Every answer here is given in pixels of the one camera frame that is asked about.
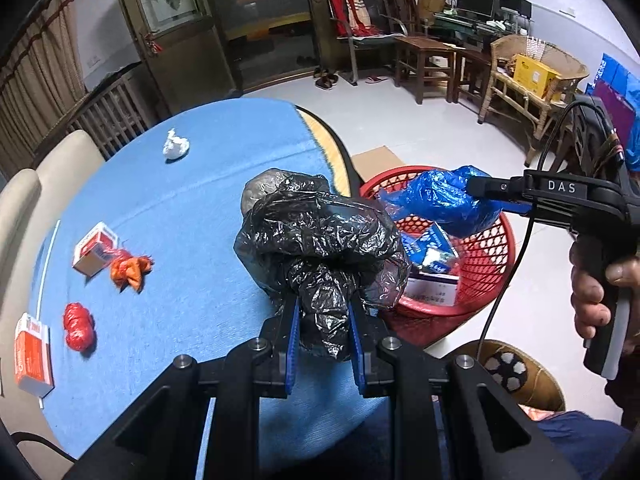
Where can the round wooden table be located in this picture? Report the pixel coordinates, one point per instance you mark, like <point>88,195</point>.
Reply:
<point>330,145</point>

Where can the pair of dark shoes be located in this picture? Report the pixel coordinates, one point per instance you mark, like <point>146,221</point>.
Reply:
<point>325,80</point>

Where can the dark wooden chair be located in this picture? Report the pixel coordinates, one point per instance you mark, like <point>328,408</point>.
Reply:
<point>400,10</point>

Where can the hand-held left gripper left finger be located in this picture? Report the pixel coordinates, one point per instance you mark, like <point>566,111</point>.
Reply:
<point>292,350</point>

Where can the metal frame chair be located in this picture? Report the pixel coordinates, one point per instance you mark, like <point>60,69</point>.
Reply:
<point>360,47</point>

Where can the black plastic bag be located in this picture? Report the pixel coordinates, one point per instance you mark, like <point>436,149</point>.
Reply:
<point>320,240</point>

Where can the blue and white toothpaste box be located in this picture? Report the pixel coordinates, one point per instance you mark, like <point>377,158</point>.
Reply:
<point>430,247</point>

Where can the flat cardboard sheet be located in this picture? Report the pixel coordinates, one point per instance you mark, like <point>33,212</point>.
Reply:
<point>375,160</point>

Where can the glass computer desk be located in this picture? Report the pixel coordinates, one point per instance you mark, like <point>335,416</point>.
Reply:
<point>460,30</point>

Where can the pink slippers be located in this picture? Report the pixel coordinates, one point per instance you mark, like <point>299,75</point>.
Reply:
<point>376,79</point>

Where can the wicker chair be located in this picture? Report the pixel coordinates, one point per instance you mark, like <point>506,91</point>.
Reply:
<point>565,60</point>

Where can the wooden door with red tassel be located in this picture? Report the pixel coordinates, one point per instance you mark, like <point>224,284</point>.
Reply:
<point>170,70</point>

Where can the red door tassel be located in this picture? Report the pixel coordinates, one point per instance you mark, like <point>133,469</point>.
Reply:
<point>152,42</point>

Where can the crumpled white tissue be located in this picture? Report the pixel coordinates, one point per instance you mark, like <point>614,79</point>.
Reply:
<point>176,146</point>

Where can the orange and white box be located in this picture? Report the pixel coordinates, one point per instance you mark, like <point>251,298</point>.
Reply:
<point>32,357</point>

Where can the blue plastic bag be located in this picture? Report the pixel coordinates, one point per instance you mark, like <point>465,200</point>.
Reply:
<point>445,200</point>

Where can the computer monitor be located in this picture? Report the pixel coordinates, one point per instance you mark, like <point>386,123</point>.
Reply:
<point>475,0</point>

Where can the thin white stick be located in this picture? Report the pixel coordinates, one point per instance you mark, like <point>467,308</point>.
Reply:
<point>45,260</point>

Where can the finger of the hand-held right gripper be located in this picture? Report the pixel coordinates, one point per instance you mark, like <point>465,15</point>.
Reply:
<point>517,207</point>
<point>495,187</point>

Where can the orange plastic bag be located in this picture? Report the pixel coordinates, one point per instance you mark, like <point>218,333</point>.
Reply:
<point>131,270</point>

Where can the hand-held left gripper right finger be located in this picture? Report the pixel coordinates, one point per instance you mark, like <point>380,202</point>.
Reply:
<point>357,355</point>

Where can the red plastic basket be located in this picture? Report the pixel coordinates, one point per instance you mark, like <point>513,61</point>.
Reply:
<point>480,270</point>

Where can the beige curtains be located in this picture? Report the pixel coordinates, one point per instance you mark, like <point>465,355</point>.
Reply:
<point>35,75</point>

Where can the long white carton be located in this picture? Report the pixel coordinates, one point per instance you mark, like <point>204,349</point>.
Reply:
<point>432,290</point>

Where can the red and white medicine box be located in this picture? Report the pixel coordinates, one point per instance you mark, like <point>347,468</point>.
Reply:
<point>95,250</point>

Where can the beige leather sofa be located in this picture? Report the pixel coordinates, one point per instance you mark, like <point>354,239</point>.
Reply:
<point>30,185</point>

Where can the purple bag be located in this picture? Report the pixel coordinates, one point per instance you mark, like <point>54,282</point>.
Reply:
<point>615,110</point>

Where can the yellow cardboard box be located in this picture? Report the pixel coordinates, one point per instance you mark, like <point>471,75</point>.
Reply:
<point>537,75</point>

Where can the person's leg in jeans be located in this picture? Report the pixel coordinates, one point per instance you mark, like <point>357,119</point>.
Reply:
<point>575,440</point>

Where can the red and beige cloth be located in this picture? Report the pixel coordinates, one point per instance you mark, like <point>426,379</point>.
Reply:
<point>345,12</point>

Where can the dark wooden stool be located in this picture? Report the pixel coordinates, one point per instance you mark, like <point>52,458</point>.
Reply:
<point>425,50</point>

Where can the soccer print cushion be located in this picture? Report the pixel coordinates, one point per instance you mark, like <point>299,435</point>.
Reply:
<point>507,367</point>

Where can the brown cardboard box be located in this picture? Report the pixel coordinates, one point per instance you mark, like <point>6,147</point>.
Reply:
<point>430,2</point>

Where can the red plastic bag ball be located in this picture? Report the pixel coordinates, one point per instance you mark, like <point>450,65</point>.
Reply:
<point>78,326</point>

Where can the person's right hand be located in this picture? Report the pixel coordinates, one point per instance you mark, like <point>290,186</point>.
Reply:
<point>590,300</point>

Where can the wooden crib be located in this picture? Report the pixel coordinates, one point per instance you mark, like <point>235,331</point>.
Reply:
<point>115,110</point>

